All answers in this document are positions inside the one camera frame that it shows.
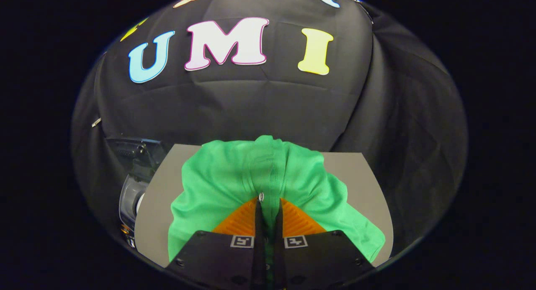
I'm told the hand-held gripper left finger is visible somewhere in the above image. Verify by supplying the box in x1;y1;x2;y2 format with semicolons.
165;197;269;289

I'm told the green polo shirt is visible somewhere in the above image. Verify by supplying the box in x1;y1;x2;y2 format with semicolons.
167;135;386;263

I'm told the black backdrop cloth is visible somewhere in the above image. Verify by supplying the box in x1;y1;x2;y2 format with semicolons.
70;0;469;257

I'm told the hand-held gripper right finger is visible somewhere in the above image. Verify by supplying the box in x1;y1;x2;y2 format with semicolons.
274;197;375;289

